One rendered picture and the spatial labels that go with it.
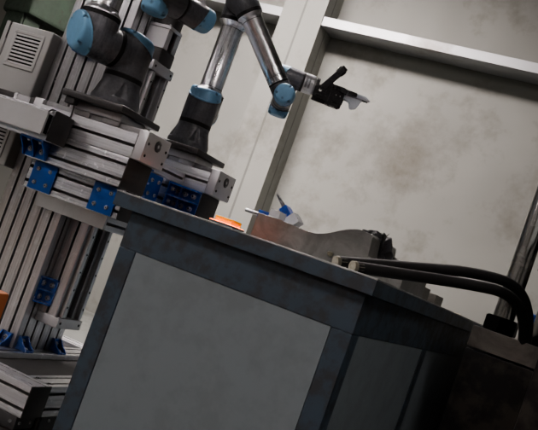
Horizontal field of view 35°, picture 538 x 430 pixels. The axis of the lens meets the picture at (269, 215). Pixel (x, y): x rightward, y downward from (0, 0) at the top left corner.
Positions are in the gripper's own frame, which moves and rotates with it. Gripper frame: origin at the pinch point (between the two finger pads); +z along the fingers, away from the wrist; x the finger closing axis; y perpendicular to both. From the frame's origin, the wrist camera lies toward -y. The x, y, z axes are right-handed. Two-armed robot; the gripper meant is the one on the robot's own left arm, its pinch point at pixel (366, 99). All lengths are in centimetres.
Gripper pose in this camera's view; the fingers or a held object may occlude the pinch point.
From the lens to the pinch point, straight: 322.8
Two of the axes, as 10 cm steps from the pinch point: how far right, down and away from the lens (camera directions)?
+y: -3.4, 9.4, 0.8
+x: 0.1, 0.9, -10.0
